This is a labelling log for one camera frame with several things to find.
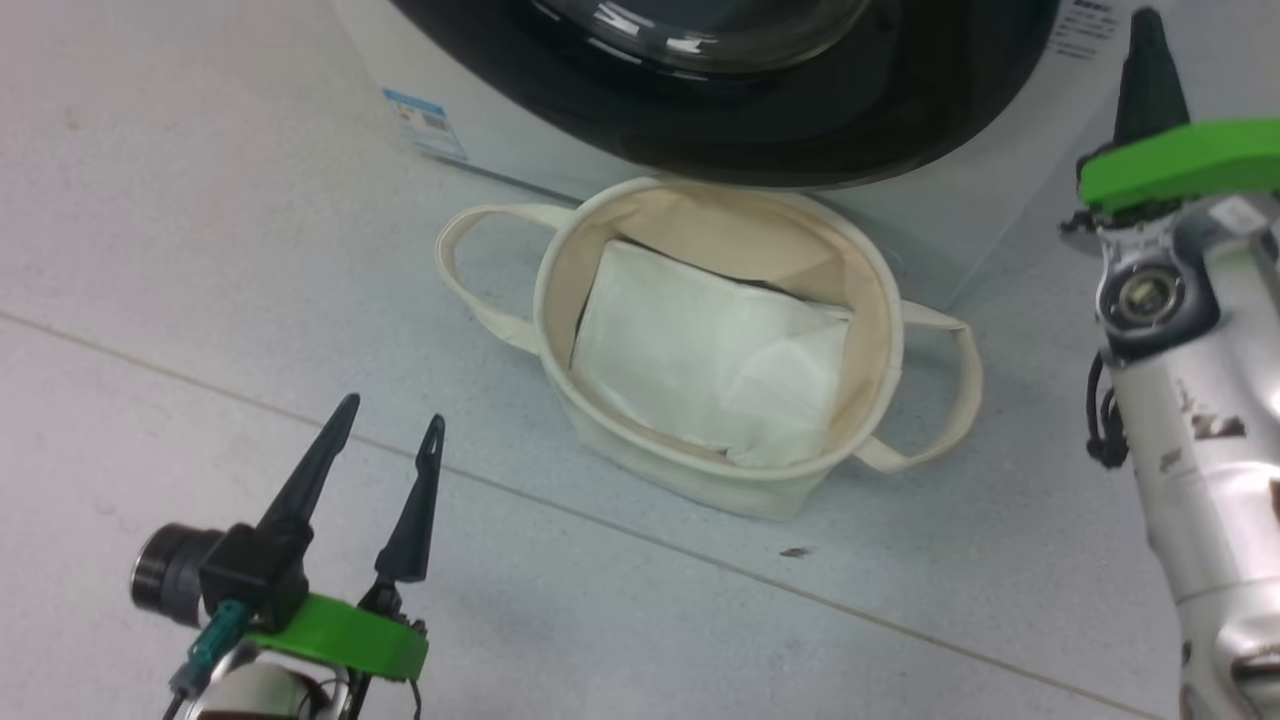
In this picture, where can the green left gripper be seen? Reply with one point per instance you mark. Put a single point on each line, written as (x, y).
(350, 640)

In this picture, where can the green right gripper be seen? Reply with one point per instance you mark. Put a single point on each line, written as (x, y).
(1180, 165)

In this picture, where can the black glass washing machine door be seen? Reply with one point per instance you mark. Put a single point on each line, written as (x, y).
(900, 120)

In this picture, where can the cream fabric laundry basket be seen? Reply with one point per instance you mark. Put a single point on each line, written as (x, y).
(690, 490)

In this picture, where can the white washing machine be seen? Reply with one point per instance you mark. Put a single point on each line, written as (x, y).
(480, 90)

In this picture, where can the printed text label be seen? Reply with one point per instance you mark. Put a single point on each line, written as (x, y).
(1085, 30)

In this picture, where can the white folded cloth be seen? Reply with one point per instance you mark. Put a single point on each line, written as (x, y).
(680, 340)

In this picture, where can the blue energy label sticker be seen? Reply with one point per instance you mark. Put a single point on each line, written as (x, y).
(425, 122)

